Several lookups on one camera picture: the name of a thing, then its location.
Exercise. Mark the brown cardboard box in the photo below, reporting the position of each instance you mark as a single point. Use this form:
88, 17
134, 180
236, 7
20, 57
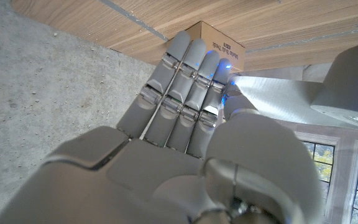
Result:
222, 40

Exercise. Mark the printed window backdrop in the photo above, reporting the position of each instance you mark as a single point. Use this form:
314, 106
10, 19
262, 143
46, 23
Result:
346, 174

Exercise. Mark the grey duct tape roll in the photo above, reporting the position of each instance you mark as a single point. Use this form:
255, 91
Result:
291, 99

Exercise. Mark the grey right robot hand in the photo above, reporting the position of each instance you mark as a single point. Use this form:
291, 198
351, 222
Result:
166, 174

